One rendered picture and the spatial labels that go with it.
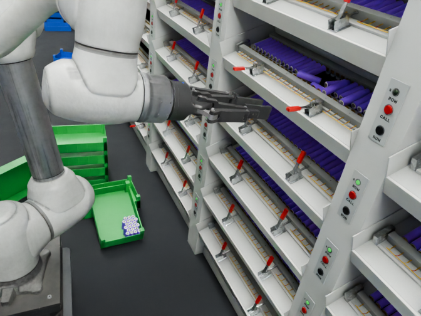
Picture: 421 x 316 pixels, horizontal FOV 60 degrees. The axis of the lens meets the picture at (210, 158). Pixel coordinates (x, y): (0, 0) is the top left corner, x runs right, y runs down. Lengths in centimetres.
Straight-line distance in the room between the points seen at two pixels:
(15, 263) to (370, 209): 99
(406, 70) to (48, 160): 100
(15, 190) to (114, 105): 159
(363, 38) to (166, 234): 135
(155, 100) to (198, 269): 118
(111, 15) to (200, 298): 127
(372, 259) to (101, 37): 68
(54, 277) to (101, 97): 86
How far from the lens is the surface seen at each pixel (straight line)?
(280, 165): 106
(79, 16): 62
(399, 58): 73
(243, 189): 127
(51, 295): 132
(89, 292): 166
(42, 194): 127
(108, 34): 60
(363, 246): 89
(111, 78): 61
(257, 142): 115
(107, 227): 185
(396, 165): 77
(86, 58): 61
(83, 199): 133
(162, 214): 196
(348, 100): 91
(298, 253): 109
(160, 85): 66
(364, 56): 79
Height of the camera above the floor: 131
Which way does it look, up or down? 32 degrees down
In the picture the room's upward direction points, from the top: 8 degrees clockwise
